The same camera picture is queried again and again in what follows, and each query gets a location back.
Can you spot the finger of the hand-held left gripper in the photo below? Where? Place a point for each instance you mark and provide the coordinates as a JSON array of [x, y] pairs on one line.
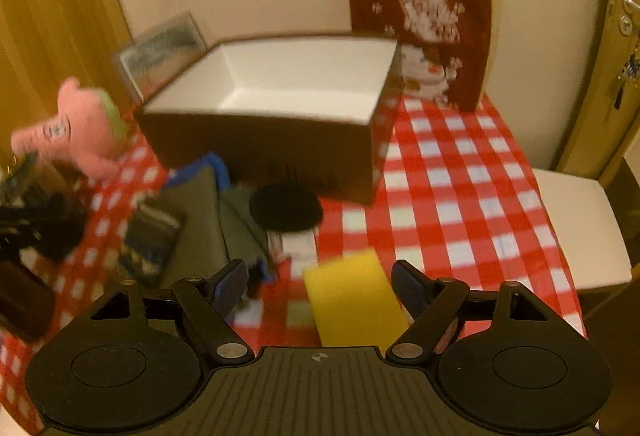
[[22, 174]]

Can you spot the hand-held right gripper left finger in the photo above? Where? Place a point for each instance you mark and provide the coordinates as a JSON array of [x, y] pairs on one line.
[[231, 285]]

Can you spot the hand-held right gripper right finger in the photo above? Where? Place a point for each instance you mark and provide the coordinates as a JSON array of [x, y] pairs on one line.
[[407, 285]]

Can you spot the yellow sponge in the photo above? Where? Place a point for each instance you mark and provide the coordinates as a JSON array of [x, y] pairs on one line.
[[350, 301]]

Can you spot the grey cloth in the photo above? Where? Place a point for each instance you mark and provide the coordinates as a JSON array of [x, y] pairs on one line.
[[200, 226]]

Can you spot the pink plush toy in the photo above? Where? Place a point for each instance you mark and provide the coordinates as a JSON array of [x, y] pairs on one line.
[[85, 136]]

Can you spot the red patterned white packet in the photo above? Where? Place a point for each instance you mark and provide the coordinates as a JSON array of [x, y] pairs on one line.
[[295, 246]]

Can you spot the black round pad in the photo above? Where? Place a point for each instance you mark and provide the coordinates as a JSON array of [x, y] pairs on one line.
[[285, 208]]

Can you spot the brown cardboard box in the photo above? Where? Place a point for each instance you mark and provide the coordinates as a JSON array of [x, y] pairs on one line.
[[260, 151]]

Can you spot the dark blue packet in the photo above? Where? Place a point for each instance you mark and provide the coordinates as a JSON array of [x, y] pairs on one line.
[[150, 236]]

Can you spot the blue cloth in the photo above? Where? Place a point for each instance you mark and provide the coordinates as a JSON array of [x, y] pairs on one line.
[[212, 169]]

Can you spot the white stool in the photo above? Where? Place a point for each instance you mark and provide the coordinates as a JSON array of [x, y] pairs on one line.
[[580, 226]]

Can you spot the wooden door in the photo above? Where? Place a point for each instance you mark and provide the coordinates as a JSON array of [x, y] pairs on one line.
[[590, 66]]

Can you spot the hanging keys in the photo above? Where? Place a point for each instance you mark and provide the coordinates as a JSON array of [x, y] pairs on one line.
[[625, 76]]

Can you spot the wooden wall panel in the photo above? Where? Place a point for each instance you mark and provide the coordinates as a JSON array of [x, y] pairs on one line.
[[45, 16]]

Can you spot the clear picture frame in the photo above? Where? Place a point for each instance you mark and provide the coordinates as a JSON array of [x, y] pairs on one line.
[[160, 49]]

